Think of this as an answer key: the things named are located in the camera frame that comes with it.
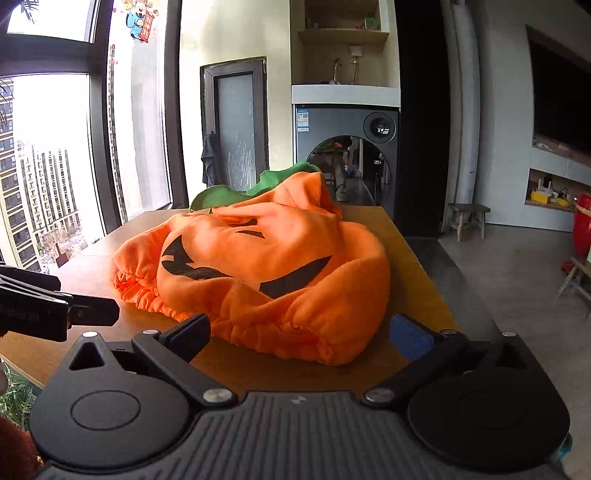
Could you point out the cartoon window sticker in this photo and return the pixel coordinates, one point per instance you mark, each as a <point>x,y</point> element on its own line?
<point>138,21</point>

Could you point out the green palm plant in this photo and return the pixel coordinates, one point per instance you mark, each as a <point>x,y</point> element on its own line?
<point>18,397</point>

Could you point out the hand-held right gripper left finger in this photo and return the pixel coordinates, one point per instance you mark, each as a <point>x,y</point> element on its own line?
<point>191,334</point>

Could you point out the wooden wall shelf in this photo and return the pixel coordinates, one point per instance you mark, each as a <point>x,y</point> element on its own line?
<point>341,36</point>

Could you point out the dark cloth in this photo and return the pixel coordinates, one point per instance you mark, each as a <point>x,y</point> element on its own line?
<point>211,159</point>

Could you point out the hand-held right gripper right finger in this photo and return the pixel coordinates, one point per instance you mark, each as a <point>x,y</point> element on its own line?
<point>411,339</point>

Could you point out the black television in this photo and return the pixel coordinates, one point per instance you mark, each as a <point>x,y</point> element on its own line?
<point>561,97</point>

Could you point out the metal faucet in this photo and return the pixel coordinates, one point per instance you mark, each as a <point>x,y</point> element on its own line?
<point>338,69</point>

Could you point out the yellow box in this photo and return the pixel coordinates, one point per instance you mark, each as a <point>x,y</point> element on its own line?
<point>539,196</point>

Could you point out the grey washing machine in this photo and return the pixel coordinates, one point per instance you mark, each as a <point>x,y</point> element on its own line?
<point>323,134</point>

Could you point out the red drum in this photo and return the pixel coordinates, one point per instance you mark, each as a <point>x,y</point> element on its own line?
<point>584,226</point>

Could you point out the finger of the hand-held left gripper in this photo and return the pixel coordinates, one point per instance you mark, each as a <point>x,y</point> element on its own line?
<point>94,311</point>

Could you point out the orange pumpkin costume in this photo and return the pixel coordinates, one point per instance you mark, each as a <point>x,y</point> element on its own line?
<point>286,240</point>

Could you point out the wooden chair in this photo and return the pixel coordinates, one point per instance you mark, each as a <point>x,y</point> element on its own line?
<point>575,277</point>

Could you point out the small wooden stool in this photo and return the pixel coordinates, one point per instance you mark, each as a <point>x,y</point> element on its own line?
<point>468,210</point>

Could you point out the frosted glass door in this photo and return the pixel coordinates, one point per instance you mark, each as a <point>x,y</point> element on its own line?
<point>238,134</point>

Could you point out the white wall socket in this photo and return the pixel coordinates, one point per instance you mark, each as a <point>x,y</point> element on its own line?
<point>355,51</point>

